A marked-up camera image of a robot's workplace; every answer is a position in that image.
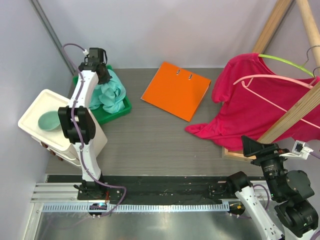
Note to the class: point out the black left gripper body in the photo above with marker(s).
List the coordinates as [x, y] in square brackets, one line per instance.
[106, 77]

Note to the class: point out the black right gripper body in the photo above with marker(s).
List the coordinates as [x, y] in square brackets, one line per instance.
[271, 157]

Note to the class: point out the teal t shirt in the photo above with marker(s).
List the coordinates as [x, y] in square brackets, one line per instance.
[110, 96]

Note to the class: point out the pink plastic hanger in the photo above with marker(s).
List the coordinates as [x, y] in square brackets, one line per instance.
[257, 98]

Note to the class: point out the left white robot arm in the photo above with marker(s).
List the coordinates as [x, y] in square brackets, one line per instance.
[82, 138]

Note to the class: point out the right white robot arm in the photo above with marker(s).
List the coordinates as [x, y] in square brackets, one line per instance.
[290, 189]

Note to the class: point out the magenta t shirt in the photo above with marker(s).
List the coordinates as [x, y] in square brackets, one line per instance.
[221, 130]

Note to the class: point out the green plastic hanger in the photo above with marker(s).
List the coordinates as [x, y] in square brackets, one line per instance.
[300, 67]

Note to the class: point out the green plastic tray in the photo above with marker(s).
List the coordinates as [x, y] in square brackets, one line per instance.
[80, 100]

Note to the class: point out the teal ceramic cup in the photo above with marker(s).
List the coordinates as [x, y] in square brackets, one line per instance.
[49, 121]

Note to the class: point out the white drawer box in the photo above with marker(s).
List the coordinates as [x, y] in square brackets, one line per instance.
[53, 138]

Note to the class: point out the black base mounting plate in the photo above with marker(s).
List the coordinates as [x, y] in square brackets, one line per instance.
[155, 190]

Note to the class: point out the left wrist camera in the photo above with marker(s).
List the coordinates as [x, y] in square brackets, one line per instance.
[96, 55]

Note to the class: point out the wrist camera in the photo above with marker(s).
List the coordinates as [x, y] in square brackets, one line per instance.
[300, 150]
[96, 55]

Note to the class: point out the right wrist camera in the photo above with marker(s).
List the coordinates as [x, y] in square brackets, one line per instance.
[300, 150]

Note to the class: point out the wooden clothes rack frame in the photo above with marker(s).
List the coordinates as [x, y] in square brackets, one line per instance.
[302, 120]

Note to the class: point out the orange ring binder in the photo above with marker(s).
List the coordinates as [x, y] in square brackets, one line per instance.
[176, 91]

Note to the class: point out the white slotted cable duct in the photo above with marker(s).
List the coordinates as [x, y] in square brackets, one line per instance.
[90, 207]

